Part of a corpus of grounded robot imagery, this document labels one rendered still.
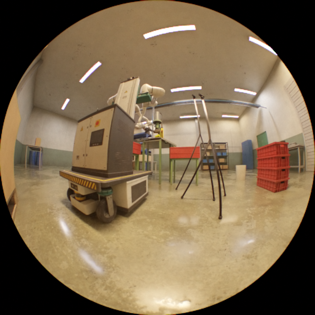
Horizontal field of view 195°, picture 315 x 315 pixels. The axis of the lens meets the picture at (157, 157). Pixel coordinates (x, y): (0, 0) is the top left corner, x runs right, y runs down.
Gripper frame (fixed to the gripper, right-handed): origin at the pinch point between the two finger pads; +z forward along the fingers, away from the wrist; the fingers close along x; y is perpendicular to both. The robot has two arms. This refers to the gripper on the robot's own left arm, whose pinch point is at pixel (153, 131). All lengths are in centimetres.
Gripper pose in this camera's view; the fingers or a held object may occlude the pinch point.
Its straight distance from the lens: 230.0
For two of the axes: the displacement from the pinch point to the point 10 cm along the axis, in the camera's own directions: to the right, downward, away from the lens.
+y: 5.3, -8.4, -1.3
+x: 3.6, 0.8, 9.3
